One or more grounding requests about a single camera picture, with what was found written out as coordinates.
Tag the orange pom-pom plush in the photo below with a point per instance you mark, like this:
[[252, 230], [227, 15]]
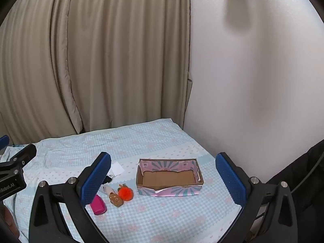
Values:
[[125, 193]]

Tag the white cloth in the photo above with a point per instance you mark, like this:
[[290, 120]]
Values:
[[117, 169]]

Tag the light blue cloth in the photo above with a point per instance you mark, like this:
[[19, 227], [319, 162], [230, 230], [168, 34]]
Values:
[[14, 149]]

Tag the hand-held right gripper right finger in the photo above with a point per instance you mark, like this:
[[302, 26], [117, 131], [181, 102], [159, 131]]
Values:
[[230, 179]]

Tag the white pink plush toy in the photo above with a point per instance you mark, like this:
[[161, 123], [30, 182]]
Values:
[[108, 189]]

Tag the pink pouch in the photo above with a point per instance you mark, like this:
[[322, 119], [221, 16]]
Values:
[[99, 205]]

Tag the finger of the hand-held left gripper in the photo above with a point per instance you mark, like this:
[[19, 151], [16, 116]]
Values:
[[25, 153], [3, 140]]

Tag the printed cardboard box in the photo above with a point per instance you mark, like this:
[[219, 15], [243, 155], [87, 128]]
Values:
[[162, 178]]

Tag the beige curtain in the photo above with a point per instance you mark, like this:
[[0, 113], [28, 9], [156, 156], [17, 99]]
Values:
[[88, 55]]

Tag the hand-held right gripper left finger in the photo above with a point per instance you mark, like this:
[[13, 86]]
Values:
[[97, 179]]

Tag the blue checked bed sheet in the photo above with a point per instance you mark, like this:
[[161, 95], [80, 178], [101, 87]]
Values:
[[157, 215]]

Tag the person's left forearm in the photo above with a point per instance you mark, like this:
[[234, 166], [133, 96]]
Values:
[[6, 216]]

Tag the brown bear plush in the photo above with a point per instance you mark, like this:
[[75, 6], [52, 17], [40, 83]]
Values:
[[116, 199]]

